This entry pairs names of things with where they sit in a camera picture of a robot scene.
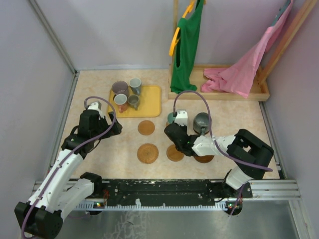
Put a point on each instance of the light wooden coaster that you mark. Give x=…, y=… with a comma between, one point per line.
x=146, y=127

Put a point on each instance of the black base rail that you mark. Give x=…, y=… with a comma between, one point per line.
x=171, y=193

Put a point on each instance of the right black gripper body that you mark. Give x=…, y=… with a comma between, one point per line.
x=184, y=127

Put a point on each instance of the yellow tray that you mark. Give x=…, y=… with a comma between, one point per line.
x=149, y=107

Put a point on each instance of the teal mug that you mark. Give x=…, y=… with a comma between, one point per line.
x=171, y=117

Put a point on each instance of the small orange wooden coaster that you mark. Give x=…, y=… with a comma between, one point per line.
x=173, y=154

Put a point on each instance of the large woven rattan coaster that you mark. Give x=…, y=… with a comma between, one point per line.
x=147, y=153

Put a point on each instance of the green shirt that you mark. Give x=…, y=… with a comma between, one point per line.
x=185, y=50

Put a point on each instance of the yellow hanger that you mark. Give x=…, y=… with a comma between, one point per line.
x=188, y=10

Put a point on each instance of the small olive mug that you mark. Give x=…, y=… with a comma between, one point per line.
x=134, y=101

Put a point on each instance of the large brown wooden coaster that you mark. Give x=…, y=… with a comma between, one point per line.
x=204, y=159

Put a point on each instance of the pink mug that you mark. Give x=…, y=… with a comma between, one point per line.
x=121, y=102

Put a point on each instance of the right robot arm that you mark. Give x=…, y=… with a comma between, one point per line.
x=251, y=155

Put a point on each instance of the pink shirt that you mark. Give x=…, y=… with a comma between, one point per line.
x=238, y=78

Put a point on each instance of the dark speckled grey mug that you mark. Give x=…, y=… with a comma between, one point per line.
x=202, y=123

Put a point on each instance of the purple mug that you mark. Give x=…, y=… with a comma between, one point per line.
x=120, y=87

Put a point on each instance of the grey hanger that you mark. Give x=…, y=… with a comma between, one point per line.
x=282, y=9

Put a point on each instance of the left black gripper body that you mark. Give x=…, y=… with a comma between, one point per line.
x=114, y=130

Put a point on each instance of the grey-white mug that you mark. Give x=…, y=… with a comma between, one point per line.
x=136, y=85

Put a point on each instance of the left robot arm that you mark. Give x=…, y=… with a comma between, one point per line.
x=45, y=211

